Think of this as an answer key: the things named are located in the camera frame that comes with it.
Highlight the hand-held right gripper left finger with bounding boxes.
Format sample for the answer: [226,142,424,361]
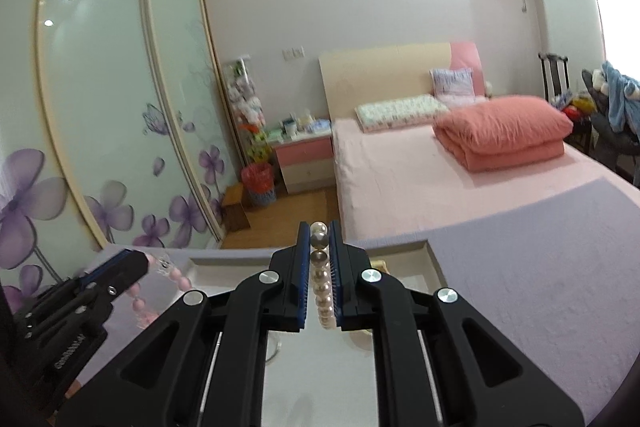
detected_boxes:
[55,222,313,427]

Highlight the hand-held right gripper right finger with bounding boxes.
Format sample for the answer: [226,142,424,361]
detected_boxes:
[327,221,586,427]

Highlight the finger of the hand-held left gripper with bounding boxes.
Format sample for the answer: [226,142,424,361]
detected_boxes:
[82,251,151,307]
[75,248,136,282]

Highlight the white pearl necklace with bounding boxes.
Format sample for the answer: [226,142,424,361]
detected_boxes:
[310,221,337,333]

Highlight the pink bead bracelet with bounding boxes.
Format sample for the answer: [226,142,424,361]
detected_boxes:
[127,254,194,329]

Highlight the grey cardboard tray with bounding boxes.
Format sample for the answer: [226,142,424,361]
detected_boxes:
[185,241,448,427]

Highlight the small wooden stool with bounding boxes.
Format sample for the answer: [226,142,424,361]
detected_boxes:
[220,183,251,233]

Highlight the red trash bin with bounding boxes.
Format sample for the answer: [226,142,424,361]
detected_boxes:
[241,163,277,208]

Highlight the pink mattress sheet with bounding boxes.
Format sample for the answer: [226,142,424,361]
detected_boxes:
[332,117,621,248]

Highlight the pink and white nightstand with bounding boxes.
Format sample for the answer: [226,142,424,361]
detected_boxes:
[267,129,335,195]

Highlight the floral sliding door wardrobe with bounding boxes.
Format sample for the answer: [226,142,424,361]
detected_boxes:
[0,0,237,308]

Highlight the patterned flat pillow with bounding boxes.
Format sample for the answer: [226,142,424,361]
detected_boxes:
[355,94,449,131]

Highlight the clear tube of plush toys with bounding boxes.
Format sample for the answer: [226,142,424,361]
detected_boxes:
[224,57,273,168]

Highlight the purple bed sheet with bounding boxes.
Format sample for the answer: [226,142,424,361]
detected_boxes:
[0,179,640,427]

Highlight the cream and pink headboard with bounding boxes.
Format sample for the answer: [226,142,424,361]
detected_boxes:
[318,41,486,122]

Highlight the folded pink quilt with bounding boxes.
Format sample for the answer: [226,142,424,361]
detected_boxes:
[432,95,574,172]

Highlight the small floral pillow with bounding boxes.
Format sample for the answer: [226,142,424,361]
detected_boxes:
[430,68,476,100]

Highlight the colourful toys on chair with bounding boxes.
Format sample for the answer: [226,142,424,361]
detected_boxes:
[555,93,597,118]

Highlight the dark wooden chair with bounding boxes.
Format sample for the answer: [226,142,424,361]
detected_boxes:
[538,52,596,148]

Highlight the grey chair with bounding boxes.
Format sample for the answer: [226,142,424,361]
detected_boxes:
[581,68,640,188]

